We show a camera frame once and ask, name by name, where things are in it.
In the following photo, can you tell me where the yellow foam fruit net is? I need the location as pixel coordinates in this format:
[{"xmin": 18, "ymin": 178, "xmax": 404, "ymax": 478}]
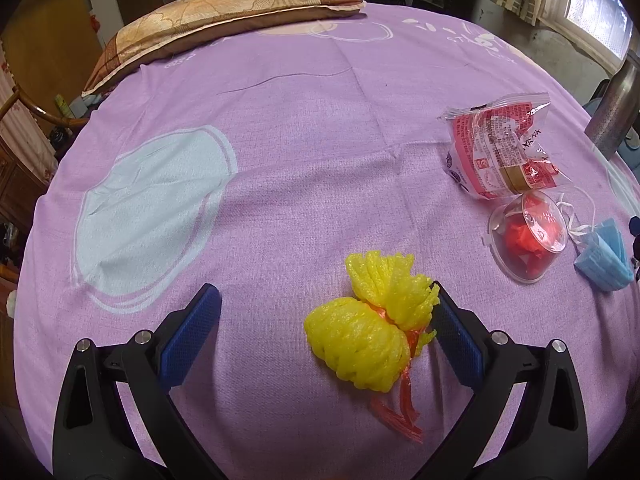
[{"xmin": 304, "ymin": 250, "xmax": 442, "ymax": 444}]

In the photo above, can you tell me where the clear cup with red wrappers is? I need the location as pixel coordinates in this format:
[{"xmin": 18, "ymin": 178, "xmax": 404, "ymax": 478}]
[{"xmin": 483, "ymin": 191, "xmax": 568, "ymax": 285}]

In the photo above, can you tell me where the red clear snack bag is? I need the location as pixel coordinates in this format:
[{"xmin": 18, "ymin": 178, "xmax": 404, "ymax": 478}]
[{"xmin": 440, "ymin": 92, "xmax": 572, "ymax": 200}]

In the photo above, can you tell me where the blue face mask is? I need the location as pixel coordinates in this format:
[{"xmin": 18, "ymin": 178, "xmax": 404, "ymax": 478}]
[{"xmin": 556, "ymin": 200, "xmax": 634, "ymax": 292}]

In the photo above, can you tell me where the blue cushioned chair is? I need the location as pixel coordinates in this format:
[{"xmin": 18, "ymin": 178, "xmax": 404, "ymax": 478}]
[{"xmin": 585, "ymin": 79, "xmax": 639, "ymax": 160}]

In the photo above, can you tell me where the steel water bottle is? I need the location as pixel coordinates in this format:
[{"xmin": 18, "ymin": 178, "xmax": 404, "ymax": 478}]
[{"xmin": 585, "ymin": 50, "xmax": 639, "ymax": 159}]

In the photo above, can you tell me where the purple bed sheet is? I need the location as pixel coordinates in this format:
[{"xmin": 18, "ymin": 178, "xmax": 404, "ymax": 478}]
[{"xmin": 14, "ymin": 4, "xmax": 639, "ymax": 479}]

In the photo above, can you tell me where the window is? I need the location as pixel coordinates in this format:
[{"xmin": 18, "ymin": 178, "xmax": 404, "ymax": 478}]
[{"xmin": 539, "ymin": 0, "xmax": 634, "ymax": 74}]

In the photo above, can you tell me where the wooden armchair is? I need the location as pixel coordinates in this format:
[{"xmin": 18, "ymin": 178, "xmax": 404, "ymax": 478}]
[{"xmin": 0, "ymin": 84, "xmax": 89, "ymax": 131}]

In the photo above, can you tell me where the red patterned curtain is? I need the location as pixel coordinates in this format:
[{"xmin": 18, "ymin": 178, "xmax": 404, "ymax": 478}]
[{"xmin": 0, "ymin": 41, "xmax": 60, "ymax": 183}]

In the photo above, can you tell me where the brown floral pillow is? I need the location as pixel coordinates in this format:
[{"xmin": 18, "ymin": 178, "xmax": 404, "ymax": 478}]
[{"xmin": 82, "ymin": 0, "xmax": 366, "ymax": 96}]

